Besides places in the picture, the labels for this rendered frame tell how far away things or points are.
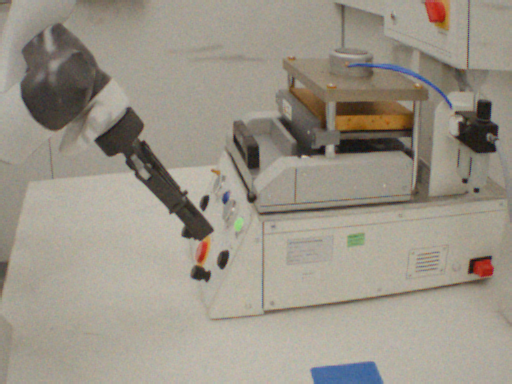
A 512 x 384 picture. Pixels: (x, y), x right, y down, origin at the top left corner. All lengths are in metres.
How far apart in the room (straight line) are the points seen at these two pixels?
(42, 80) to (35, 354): 0.43
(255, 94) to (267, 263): 1.64
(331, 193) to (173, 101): 1.61
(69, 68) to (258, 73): 1.80
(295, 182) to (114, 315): 0.37
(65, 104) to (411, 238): 0.60
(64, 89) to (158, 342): 0.42
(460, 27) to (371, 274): 0.44
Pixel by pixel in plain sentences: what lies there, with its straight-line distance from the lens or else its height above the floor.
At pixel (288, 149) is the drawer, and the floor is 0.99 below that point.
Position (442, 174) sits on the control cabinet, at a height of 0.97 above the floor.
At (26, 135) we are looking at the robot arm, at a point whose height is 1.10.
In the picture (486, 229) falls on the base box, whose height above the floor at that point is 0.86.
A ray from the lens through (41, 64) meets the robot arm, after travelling 0.86.
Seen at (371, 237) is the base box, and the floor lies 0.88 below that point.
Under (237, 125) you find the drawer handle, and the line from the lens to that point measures 1.16.
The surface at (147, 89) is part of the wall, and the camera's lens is 2.55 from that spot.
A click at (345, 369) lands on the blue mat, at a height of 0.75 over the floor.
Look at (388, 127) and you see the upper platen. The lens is 1.08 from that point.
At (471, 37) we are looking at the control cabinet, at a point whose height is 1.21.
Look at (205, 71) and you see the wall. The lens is 2.56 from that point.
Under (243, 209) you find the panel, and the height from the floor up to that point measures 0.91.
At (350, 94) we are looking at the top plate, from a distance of 1.01.
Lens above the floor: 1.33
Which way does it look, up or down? 22 degrees down
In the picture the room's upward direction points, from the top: straight up
